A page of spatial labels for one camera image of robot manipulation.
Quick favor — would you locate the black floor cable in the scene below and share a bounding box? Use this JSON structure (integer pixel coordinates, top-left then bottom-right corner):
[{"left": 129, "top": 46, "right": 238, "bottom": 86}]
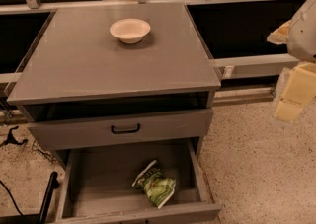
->
[{"left": 0, "top": 180, "right": 28, "bottom": 221}]

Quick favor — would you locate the grey drawer cabinet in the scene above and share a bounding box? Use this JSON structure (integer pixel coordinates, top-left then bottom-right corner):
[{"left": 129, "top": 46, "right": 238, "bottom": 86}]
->
[{"left": 5, "top": 3, "right": 220, "bottom": 164}]

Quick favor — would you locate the black clip on floor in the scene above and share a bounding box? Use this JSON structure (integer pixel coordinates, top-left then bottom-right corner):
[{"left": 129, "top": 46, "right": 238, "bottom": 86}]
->
[{"left": 0, "top": 126, "right": 28, "bottom": 147}]

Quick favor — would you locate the white bowl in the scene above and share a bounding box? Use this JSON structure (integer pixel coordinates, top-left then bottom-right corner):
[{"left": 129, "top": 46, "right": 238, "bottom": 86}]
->
[{"left": 110, "top": 19, "right": 151, "bottom": 44}]

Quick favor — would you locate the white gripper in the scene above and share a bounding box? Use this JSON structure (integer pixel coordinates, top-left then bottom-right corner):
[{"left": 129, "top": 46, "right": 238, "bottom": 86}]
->
[{"left": 267, "top": 0, "right": 316, "bottom": 122}]

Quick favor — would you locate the black drawer handle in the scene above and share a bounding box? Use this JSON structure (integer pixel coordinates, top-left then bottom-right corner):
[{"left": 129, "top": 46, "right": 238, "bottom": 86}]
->
[{"left": 111, "top": 123, "right": 141, "bottom": 134}]

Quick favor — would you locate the green jalapeno chip bag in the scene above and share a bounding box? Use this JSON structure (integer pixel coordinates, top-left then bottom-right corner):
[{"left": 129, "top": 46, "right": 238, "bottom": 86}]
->
[{"left": 132, "top": 160, "right": 176, "bottom": 209}]

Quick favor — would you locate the grey metal railing frame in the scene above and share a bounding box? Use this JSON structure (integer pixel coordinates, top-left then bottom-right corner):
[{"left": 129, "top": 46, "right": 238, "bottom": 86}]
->
[{"left": 0, "top": 0, "right": 316, "bottom": 104}]

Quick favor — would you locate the open lower grey drawer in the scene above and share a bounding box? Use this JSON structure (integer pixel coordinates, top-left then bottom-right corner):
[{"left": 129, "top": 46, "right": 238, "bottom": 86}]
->
[{"left": 55, "top": 139, "right": 221, "bottom": 224}]

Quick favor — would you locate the upper grey drawer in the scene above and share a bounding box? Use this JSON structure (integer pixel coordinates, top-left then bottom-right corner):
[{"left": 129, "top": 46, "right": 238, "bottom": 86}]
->
[{"left": 29, "top": 109, "right": 213, "bottom": 150}]

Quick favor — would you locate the black bar lower left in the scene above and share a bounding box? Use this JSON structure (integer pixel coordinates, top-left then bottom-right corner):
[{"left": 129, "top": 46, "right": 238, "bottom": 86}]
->
[{"left": 38, "top": 172, "right": 58, "bottom": 224}]

